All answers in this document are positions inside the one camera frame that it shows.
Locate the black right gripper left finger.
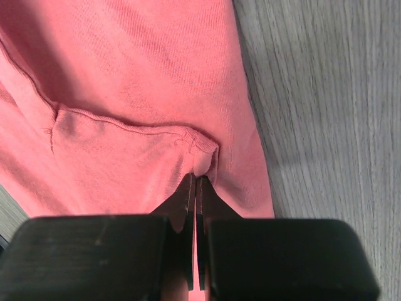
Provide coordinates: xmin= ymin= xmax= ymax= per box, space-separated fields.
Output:
xmin=1 ymin=174 xmax=195 ymax=300

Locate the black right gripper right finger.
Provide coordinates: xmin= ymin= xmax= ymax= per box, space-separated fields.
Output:
xmin=196 ymin=176 xmax=380 ymax=300

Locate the pink t-shirt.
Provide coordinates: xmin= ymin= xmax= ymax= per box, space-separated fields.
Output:
xmin=1 ymin=1 xmax=274 ymax=300

